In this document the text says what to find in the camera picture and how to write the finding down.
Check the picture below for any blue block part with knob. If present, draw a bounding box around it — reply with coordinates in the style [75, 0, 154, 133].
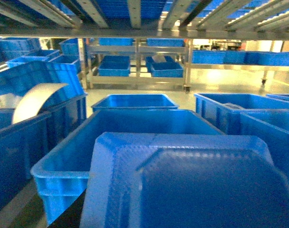
[80, 132, 289, 228]

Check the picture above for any stainless steel shelf rack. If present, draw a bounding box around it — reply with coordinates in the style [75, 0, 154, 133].
[0, 0, 289, 228]

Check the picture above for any blue bin far middle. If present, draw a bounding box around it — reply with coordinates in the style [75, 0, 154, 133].
[91, 94, 179, 112]

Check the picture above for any blue bin right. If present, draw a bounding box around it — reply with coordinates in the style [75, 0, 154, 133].
[194, 93, 289, 134]

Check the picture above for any empty blue plastic bin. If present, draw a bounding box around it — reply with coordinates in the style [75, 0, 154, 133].
[31, 109, 223, 225]

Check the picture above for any white curved sheet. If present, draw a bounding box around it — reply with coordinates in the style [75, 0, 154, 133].
[11, 83, 68, 124]

